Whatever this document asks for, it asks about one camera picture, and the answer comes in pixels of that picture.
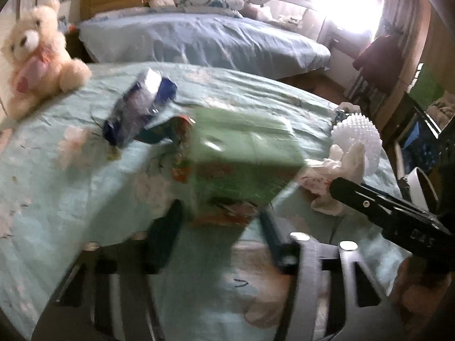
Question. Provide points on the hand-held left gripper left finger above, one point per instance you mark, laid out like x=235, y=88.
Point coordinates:
x=163, y=234

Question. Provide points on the white bin with black bag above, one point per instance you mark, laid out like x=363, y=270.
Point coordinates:
x=421, y=184

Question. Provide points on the teal floral bedsheet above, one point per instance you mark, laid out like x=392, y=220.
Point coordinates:
x=71, y=191

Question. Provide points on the grey patterned curtain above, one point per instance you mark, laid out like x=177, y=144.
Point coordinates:
x=391, y=3

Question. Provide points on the brown nightstand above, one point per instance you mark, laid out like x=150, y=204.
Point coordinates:
x=74, y=48

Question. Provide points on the white plastic bag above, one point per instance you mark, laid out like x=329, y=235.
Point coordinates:
x=352, y=160

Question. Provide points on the photo frame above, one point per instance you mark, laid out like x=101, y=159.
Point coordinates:
x=63, y=24

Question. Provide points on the cream teddy bear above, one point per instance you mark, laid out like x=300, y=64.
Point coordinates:
x=35, y=60

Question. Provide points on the tall wooden wardrobe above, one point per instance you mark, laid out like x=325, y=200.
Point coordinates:
x=437, y=42

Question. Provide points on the coat rack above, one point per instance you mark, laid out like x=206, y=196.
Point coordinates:
x=366, y=96

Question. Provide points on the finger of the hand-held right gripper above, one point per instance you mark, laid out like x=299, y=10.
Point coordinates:
x=369, y=199

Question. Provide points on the grey bed guard rail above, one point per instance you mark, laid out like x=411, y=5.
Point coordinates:
x=305, y=17

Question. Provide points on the blue snack bag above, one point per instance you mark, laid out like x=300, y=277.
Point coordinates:
x=138, y=106

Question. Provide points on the pink plush toy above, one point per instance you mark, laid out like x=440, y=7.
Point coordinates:
x=257, y=11

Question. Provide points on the pile of brown cloth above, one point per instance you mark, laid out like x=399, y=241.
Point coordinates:
x=442, y=112

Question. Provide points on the dark hanging coat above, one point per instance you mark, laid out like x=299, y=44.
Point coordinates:
x=380, y=64

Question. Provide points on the stack of printed pillows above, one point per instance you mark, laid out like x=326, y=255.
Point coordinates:
x=213, y=3

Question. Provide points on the bed with blue sheet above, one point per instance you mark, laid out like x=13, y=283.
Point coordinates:
x=199, y=42

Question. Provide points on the green cardboard box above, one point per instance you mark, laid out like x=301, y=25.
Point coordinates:
x=426, y=88

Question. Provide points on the white foam net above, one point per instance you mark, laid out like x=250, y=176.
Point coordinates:
x=359, y=131

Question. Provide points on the small pink pillow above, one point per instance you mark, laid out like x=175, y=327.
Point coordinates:
x=161, y=3

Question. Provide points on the light blue pillow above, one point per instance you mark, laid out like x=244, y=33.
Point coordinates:
x=121, y=14

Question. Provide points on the black cabinet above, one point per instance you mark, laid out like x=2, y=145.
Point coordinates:
x=419, y=138

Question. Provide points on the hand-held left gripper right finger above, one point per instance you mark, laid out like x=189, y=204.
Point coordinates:
x=275, y=238

